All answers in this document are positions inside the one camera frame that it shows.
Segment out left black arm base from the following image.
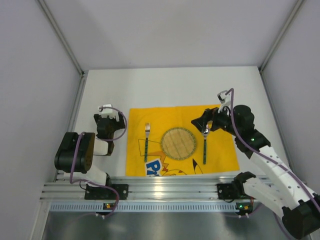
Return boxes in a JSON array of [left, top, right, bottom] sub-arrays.
[[84, 184, 129, 200]]

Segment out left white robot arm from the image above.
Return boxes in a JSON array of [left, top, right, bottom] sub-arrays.
[[54, 112, 127, 188]]

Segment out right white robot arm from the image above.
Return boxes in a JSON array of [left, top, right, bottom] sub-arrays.
[[191, 105, 320, 240]]

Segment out green handled fork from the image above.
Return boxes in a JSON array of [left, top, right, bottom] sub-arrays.
[[144, 122, 151, 163]]

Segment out green handled spoon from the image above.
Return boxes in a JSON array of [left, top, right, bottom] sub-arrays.
[[202, 125, 210, 165]]

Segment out right aluminium frame post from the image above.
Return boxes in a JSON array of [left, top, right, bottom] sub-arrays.
[[257, 0, 308, 73]]

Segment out yellow cartoon print cloth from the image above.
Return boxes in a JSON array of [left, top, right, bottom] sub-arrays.
[[125, 105, 240, 177]]

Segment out aluminium front rail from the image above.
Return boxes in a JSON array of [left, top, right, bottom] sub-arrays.
[[39, 175, 313, 202]]

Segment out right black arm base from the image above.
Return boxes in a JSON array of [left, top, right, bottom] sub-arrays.
[[216, 182, 250, 202]]

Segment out round woven bamboo plate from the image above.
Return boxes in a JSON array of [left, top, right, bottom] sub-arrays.
[[160, 127, 197, 161]]

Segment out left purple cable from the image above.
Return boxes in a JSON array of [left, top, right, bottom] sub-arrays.
[[51, 107, 129, 226]]

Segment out aluminium frame post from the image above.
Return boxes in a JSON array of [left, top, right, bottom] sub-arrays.
[[37, 0, 88, 76], [257, 0, 308, 73]]

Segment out perforated metal cable duct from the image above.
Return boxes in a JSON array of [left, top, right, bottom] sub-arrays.
[[49, 201, 253, 213]]

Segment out left aluminium frame post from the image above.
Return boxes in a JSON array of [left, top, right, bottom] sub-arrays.
[[37, 0, 88, 76]]

